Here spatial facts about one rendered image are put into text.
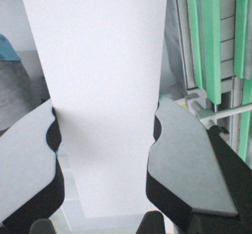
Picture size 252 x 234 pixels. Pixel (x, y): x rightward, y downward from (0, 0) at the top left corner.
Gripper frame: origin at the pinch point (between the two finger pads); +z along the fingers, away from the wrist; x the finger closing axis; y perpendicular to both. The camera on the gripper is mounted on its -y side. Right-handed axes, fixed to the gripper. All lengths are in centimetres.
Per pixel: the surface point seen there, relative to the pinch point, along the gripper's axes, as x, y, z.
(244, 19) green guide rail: 20.8, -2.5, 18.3
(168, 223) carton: 20, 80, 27
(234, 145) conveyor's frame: 30.5, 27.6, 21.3
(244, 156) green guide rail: 31.7, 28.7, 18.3
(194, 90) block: 16.4, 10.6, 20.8
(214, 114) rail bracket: 16.7, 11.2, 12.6
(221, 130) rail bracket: 15.9, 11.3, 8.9
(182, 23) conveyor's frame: 12.2, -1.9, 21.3
